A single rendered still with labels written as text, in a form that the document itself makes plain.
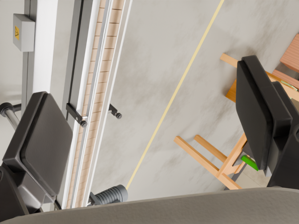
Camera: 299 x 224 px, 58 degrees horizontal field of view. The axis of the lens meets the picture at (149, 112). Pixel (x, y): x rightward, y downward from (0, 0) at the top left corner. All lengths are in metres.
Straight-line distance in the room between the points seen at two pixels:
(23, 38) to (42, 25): 0.08
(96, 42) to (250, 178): 6.68
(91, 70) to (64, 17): 1.02
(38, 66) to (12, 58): 0.60
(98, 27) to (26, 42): 0.44
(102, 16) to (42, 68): 0.51
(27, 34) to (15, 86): 0.78
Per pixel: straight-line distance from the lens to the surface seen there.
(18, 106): 1.82
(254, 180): 7.24
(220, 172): 3.30
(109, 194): 1.47
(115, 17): 0.81
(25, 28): 1.14
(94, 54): 0.82
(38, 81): 1.25
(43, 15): 1.14
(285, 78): 5.06
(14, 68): 1.83
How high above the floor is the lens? 1.55
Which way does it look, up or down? 33 degrees down
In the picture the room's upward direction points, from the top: 130 degrees clockwise
